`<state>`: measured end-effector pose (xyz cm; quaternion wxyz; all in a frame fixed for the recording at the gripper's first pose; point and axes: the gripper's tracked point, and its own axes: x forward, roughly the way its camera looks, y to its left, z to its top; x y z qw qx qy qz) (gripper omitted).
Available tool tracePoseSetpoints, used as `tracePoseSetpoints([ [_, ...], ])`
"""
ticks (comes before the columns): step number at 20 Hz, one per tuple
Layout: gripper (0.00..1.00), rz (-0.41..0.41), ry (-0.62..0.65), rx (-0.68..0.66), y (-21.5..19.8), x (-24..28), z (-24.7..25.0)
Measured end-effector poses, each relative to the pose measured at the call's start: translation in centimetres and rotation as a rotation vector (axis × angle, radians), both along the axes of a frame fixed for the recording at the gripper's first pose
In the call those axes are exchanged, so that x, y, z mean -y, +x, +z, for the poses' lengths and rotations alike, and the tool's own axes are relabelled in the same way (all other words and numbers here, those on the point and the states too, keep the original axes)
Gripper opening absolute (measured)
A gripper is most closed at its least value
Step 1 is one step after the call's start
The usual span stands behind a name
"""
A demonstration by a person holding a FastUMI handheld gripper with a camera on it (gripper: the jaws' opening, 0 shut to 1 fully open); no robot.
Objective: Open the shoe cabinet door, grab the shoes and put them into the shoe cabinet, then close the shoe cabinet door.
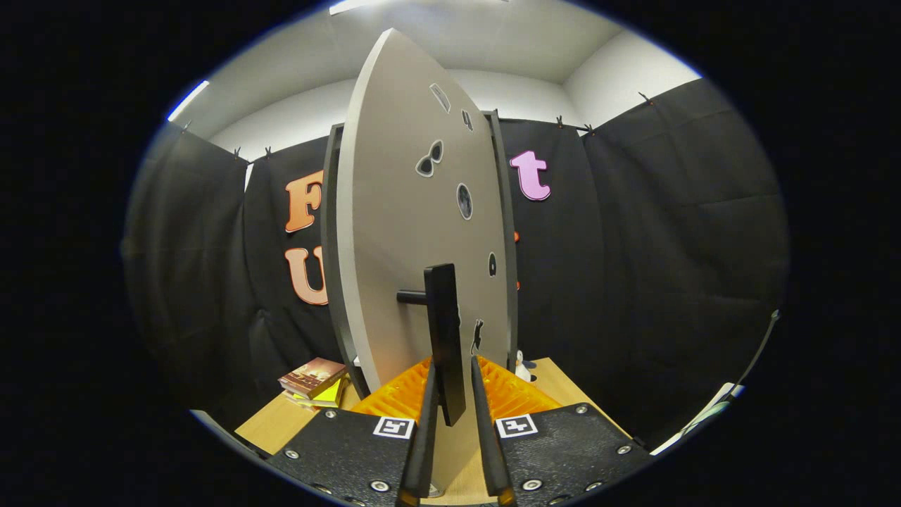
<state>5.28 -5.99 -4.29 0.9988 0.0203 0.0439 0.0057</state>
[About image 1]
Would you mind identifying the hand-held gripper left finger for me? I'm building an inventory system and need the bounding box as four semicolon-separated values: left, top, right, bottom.
266;356;439;507

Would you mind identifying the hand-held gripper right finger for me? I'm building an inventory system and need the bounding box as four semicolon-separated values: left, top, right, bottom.
470;354;652;507

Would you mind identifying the black door handle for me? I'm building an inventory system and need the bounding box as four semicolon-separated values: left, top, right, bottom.
396;263;467;427

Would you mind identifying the grey shoe cabinet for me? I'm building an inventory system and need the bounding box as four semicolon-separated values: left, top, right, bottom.
322;109;520;399

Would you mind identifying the beige shoe cabinet door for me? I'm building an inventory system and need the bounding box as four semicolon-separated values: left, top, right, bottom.
336;28;511;494

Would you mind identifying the yellow book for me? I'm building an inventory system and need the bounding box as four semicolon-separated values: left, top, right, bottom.
292;377;351;409

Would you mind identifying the brown book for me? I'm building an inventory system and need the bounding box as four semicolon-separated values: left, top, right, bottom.
278;357;347;399

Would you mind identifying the white flat object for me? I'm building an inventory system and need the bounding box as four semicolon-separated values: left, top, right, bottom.
651;382;745;455

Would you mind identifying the black backdrop cloth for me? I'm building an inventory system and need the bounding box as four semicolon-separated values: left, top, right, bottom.
123;77;789;451

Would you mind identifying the thin black stand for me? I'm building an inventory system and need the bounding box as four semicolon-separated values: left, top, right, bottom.
739;310;781;388

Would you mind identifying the narrow ceiling light strip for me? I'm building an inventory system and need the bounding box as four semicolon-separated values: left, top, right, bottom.
168;80;210;122

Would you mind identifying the wide ceiling light panel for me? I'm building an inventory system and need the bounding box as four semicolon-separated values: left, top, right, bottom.
329;0;395;16

